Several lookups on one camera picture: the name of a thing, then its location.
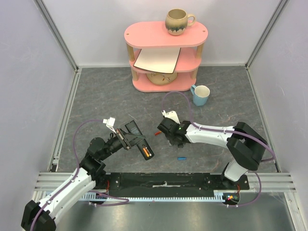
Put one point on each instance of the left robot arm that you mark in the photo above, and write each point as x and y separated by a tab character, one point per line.
47	213

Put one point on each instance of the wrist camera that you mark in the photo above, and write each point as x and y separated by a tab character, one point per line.
171	115
110	123

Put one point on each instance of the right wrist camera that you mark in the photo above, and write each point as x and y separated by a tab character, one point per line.
171	115

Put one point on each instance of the beige ceramic mug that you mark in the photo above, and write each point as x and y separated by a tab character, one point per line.
177	20

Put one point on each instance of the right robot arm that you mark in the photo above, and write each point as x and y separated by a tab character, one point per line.
246	146

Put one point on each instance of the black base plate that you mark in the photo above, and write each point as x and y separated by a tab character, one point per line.
167	184

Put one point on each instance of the white square plate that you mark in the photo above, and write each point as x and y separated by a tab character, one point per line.
160	60

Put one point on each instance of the black gold battery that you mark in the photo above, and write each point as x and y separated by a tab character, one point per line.
148	151

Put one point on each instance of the beige bird-painted bowl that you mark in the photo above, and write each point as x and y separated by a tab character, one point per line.
161	78

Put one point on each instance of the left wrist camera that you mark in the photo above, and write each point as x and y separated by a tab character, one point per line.
110	123

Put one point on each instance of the white cable duct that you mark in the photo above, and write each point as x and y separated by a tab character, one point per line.
217	197

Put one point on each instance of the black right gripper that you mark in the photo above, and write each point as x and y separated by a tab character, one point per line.
167	131

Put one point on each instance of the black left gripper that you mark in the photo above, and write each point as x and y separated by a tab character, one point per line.
128	139

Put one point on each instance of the light blue mug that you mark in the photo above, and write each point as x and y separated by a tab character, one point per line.
200	94

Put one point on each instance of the black remote control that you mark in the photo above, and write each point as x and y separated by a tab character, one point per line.
133	128

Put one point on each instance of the pink three-tier shelf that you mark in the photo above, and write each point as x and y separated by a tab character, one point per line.
153	34

